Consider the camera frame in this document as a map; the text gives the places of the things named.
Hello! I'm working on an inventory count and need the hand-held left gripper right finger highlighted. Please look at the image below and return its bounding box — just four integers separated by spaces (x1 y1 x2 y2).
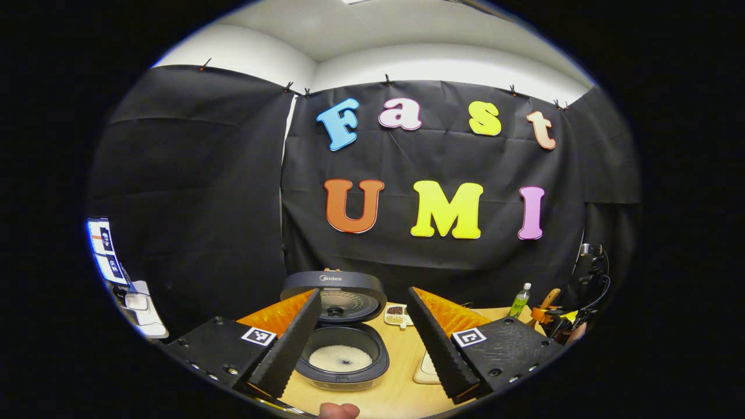
406 286 566 405

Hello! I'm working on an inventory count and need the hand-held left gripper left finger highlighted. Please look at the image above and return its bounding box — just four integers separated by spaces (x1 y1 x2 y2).
166 288 322 402

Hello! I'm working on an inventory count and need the clear box of rice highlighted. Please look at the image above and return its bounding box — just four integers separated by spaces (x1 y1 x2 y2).
413 349 443 385

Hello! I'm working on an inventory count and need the dark grey rice cooker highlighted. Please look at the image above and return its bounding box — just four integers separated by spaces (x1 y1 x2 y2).
281 271 389 392

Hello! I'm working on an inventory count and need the green tea bottle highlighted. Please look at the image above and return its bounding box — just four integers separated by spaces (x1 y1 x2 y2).
510 283 532 318

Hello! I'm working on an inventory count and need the white divided grain dish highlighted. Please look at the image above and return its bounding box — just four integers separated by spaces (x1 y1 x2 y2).
384 304 414 330

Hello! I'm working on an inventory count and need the white power strip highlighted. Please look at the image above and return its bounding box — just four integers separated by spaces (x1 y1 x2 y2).
124 280 169 339

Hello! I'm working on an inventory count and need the computer screen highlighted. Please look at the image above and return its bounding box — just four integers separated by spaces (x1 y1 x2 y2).
87 218 130 286

